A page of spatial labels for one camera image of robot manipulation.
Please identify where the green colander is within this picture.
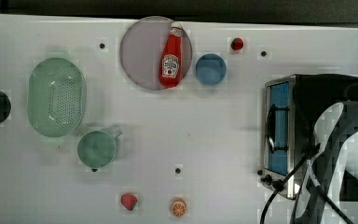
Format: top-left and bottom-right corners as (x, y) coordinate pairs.
(27, 58), (87, 137)

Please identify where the blue bowl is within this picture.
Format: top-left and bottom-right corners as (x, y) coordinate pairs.
(195, 53), (227, 86)

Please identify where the green cup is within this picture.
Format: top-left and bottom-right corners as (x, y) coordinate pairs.
(76, 130), (122, 172)

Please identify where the black toaster oven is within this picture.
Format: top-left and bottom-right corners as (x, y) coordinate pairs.
(263, 74), (358, 200)

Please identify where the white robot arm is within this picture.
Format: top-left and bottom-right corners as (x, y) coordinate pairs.
(290, 102), (358, 224)

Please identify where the red strawberry bottom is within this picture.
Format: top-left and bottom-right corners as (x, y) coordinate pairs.
(120, 193), (138, 211)

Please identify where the red ketchup bottle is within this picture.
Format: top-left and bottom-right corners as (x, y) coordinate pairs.
(158, 21), (183, 88)

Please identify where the orange slice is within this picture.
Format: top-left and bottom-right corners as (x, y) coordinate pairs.
(171, 198), (187, 217)

